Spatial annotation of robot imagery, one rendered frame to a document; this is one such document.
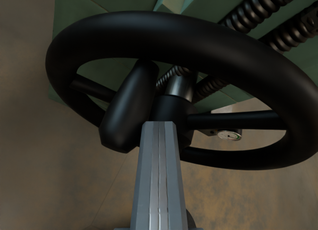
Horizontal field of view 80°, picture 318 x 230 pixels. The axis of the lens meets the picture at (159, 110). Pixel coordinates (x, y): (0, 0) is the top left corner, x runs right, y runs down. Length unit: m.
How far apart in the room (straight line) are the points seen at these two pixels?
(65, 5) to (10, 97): 0.68
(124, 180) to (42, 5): 0.99
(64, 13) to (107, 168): 0.77
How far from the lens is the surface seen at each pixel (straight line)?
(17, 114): 1.03
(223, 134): 0.53
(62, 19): 0.47
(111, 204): 1.07
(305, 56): 0.24
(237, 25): 0.19
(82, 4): 0.41
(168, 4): 0.22
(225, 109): 0.61
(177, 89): 0.23
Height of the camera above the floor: 1.00
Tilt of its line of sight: 57 degrees down
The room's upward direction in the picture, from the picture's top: 67 degrees clockwise
